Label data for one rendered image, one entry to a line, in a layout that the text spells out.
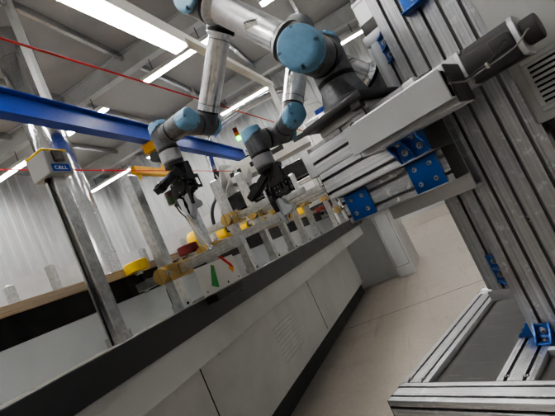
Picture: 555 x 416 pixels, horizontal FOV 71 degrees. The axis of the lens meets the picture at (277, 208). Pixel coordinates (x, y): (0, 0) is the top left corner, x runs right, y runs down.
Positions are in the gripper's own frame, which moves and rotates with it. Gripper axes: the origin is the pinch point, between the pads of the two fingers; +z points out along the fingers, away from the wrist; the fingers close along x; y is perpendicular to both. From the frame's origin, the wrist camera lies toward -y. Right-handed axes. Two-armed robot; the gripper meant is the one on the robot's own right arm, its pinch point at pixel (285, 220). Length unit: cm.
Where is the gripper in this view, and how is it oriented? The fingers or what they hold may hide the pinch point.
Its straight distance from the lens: 137.0
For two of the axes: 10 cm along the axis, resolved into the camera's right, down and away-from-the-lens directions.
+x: 3.8, -0.9, 9.2
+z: 4.1, 9.1, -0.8
